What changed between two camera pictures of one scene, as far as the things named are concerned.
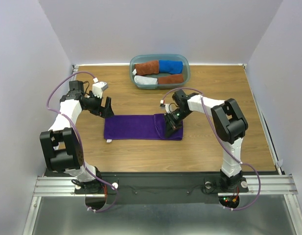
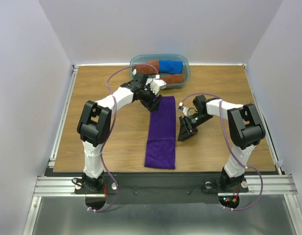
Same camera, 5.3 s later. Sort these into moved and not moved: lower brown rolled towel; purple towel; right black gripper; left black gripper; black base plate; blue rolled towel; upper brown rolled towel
Moved: left black gripper; purple towel; right black gripper
Not moved: blue rolled towel; black base plate; lower brown rolled towel; upper brown rolled towel
